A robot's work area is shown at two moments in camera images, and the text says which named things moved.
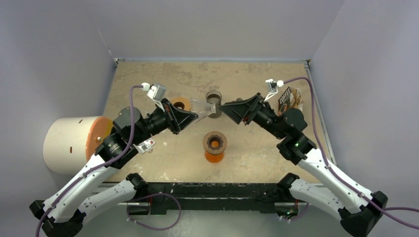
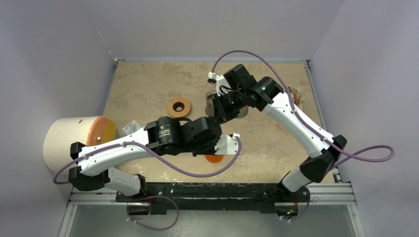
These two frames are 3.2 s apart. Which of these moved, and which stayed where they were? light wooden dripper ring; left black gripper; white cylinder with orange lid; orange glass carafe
Moved: left black gripper
Stayed: orange glass carafe; white cylinder with orange lid; light wooden dripper ring
